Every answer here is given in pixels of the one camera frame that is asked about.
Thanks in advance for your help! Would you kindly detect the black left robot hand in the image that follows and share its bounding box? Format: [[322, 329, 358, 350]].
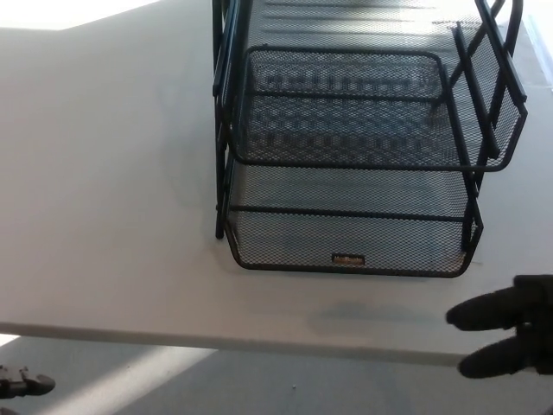
[[0, 365, 56, 397]]

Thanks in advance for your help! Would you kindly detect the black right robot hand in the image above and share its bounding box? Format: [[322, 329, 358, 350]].
[[446, 274, 553, 381]]

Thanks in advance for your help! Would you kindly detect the black mesh tray with label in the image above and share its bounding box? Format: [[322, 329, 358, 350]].
[[224, 45, 484, 280]]

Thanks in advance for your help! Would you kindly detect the black metal organizer frame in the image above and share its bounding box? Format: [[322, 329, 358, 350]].
[[210, 0, 528, 252]]

